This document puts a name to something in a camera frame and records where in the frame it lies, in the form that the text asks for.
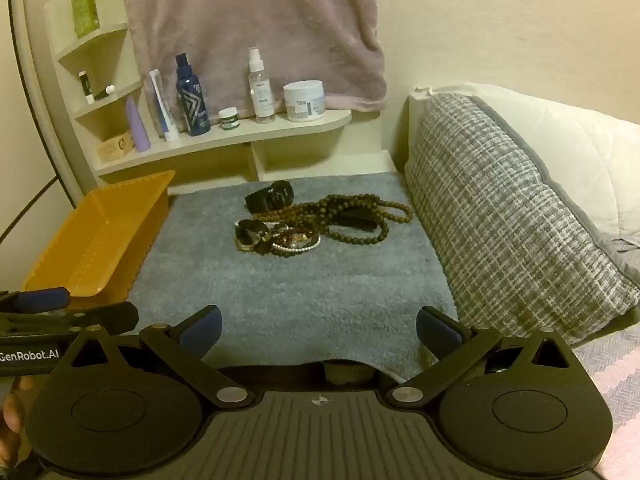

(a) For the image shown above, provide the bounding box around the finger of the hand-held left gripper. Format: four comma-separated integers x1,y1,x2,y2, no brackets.
0,302,140,337
0,287,71,314

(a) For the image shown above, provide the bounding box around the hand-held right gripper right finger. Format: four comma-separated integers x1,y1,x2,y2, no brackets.
387,306,583,409

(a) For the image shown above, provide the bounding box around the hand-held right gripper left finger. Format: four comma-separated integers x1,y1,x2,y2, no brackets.
55,305,253,409

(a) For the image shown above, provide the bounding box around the orange plastic tray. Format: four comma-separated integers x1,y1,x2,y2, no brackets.
21,170,177,307

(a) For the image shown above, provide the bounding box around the black gold bracelet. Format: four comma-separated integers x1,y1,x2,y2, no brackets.
235,218,273,254

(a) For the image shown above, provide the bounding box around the white pearl strand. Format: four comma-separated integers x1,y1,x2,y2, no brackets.
270,239,321,257

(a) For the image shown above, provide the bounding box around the brown wooden bead necklace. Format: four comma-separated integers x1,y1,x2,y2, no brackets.
252,193,415,233

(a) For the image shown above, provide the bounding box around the amber bead bracelet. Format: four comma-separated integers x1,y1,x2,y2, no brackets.
272,227,320,247

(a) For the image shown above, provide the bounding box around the black wristwatch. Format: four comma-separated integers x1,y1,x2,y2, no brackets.
244,180,296,213

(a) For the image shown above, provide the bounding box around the person's left hand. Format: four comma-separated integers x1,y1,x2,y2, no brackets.
0,376,32,467

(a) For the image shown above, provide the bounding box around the grey fluffy towel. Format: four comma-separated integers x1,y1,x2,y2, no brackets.
127,172,460,380

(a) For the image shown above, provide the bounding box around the grey checked pillow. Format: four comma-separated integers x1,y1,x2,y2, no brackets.
404,94,640,347

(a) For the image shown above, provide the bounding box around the small cardboard box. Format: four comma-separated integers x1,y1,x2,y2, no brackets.
96,130,136,163

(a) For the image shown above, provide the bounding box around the lilac bottle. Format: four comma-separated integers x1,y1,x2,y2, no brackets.
125,96,152,152

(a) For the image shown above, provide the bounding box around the pink patterned bed sheet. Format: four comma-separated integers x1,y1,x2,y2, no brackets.
575,320,640,480

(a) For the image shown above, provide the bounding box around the cream shelf unit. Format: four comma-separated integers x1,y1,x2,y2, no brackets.
42,22,396,183

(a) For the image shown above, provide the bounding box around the white blue tube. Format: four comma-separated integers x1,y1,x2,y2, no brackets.
149,69,180,142

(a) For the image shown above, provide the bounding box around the dark blue spray bottle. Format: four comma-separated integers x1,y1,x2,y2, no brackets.
175,53,212,137

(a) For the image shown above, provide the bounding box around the clear spray bottle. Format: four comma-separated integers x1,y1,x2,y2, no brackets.
247,47,277,124

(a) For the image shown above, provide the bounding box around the white cream jar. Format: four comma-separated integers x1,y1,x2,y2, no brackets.
283,81,327,122

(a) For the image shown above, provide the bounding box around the green bottle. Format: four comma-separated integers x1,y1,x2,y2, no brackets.
70,0,101,39

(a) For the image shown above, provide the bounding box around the pink hanging towel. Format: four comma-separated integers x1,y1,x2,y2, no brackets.
119,0,388,113

